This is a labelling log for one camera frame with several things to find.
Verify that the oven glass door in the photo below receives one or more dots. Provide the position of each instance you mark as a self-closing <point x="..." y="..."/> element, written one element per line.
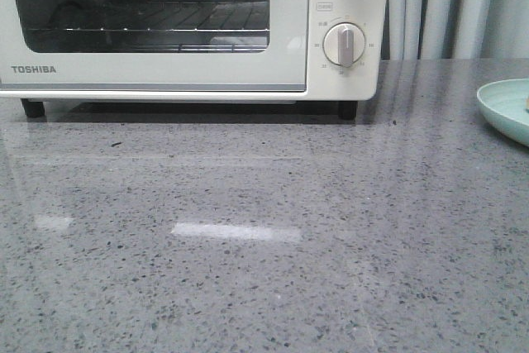
<point x="281" y="67"/>

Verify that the lower oven timer knob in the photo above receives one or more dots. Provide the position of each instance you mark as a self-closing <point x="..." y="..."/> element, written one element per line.
<point x="344" y="44"/>

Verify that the white Toshiba toaster oven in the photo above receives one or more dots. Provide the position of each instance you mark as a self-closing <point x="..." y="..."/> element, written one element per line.
<point x="325" y="81"/>

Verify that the white curtain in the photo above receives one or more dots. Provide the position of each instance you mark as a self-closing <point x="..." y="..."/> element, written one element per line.
<point x="455" y="29"/>

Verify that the light green plate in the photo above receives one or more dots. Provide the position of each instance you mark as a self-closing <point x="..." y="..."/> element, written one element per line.
<point x="503" y="105"/>

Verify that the metal oven wire rack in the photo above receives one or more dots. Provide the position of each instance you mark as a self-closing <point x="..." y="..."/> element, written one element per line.
<point x="153" y="27"/>

